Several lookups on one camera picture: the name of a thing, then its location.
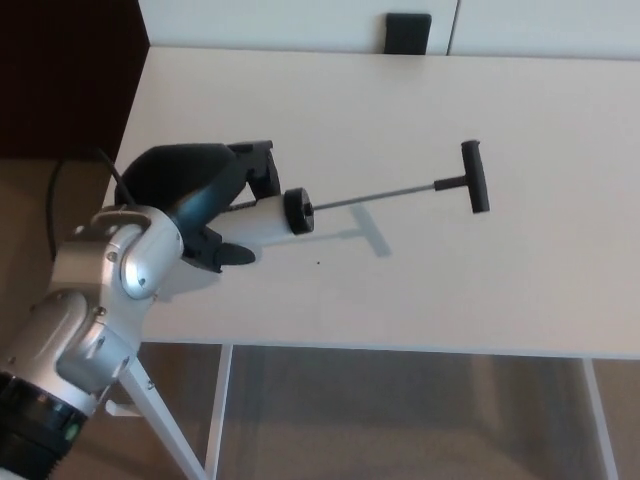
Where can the white desk with metal frame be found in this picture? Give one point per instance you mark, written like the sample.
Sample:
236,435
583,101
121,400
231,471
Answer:
425,280

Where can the white cabinet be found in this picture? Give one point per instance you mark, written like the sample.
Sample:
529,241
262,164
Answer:
540,25

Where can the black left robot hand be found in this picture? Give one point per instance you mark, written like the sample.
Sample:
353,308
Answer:
175,175

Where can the white hook on desk leg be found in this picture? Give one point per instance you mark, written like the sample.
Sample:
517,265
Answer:
122,409

